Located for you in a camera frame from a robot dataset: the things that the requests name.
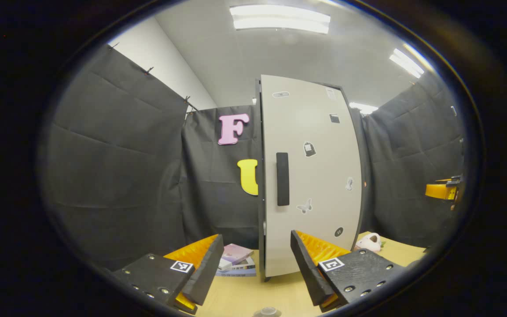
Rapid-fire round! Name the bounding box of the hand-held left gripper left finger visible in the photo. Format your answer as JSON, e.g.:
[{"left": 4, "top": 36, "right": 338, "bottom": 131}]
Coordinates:
[{"left": 112, "top": 234, "right": 224, "bottom": 314}]

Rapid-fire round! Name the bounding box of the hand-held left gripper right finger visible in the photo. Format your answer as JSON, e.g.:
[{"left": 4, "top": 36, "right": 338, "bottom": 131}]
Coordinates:
[{"left": 290, "top": 229, "right": 408, "bottom": 313}]

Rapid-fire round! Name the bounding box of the grey cabinet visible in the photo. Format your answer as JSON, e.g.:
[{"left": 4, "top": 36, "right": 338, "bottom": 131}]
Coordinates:
[{"left": 255, "top": 78, "right": 368, "bottom": 282}]

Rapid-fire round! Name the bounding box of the white cabinet door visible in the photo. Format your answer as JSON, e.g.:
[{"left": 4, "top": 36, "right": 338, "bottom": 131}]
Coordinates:
[{"left": 260, "top": 74, "right": 363, "bottom": 278}]

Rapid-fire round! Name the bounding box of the black door handle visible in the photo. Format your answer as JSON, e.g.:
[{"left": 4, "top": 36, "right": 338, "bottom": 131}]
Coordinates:
[{"left": 276, "top": 152, "right": 290, "bottom": 206}]

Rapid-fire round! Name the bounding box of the blue book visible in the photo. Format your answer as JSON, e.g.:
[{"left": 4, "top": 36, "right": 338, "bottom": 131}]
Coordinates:
[{"left": 215, "top": 268, "right": 257, "bottom": 277}]

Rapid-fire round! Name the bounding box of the pink book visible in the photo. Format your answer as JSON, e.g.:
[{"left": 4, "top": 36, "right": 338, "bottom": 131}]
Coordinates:
[{"left": 223, "top": 243, "right": 254, "bottom": 265}]

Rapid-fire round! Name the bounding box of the dark spine book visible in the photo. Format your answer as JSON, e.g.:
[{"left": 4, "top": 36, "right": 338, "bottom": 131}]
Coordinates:
[{"left": 231, "top": 257, "right": 256, "bottom": 270}]

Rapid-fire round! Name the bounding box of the pink plush slipper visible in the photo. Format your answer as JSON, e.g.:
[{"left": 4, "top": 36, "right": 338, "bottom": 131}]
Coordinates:
[{"left": 355, "top": 232, "right": 382, "bottom": 253}]

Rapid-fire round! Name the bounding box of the black backdrop cloth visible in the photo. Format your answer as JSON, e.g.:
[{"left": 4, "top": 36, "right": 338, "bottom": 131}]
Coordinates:
[{"left": 42, "top": 44, "right": 464, "bottom": 271}]

